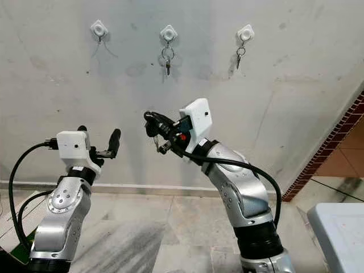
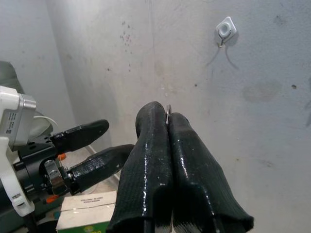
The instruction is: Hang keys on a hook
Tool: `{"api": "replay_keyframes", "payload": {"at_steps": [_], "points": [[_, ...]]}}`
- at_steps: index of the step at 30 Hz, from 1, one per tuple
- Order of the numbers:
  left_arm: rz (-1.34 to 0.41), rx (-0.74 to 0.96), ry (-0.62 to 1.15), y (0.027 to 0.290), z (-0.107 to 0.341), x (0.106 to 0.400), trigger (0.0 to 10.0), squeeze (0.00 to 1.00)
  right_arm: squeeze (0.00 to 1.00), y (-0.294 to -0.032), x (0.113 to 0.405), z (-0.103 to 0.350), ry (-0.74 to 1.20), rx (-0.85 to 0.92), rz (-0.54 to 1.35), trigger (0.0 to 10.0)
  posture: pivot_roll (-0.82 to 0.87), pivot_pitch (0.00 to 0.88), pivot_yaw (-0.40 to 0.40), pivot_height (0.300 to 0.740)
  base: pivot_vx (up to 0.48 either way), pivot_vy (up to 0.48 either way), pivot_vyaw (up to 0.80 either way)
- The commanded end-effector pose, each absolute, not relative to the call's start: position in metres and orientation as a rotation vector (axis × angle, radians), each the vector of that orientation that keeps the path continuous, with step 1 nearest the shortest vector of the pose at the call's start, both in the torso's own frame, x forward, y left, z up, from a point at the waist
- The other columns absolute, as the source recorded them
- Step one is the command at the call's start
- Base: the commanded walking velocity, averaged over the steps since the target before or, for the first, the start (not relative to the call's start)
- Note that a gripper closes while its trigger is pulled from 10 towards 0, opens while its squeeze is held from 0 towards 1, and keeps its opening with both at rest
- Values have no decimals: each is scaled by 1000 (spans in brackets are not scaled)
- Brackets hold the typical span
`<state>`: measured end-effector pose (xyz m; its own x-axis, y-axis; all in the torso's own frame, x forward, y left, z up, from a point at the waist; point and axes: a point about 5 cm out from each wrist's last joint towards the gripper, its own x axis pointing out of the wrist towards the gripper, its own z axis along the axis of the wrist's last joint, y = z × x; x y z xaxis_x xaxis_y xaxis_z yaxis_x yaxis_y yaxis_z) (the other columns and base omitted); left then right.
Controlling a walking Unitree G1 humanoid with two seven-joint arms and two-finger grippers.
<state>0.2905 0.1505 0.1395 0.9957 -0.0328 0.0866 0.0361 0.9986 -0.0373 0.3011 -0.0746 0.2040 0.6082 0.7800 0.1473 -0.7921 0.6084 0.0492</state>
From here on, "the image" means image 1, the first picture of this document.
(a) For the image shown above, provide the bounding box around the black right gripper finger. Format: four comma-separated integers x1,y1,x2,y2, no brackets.
145,121,178,154
143,110,178,129

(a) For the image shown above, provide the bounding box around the cardboard box with green print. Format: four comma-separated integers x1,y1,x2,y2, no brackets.
0,196,38,265

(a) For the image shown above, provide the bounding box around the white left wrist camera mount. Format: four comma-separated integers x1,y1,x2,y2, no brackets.
57,130,94,169

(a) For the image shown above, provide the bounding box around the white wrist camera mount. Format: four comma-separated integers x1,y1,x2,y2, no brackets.
179,97,213,150
57,130,94,169

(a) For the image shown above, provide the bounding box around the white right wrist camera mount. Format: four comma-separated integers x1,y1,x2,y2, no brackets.
179,97,213,150

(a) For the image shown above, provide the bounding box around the key on large metal ring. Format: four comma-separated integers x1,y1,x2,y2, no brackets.
161,45,176,76

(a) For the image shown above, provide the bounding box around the white square wall hook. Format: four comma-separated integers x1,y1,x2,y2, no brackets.
160,24,178,47
237,24,255,47
90,20,108,42

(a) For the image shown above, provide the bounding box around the key on small metal ring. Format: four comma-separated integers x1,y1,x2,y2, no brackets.
235,46,247,70

